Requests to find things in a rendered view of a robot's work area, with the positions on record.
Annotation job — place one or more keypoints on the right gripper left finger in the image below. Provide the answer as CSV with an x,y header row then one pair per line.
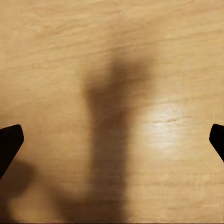
x,y
11,139

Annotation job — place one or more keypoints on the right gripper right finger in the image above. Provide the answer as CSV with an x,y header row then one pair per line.
x,y
217,139

